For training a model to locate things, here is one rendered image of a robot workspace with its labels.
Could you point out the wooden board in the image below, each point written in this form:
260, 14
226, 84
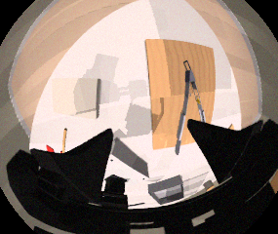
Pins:
167, 87

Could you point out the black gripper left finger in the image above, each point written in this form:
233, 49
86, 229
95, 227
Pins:
83, 166

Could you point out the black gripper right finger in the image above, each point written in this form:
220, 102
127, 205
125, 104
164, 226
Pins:
222, 147

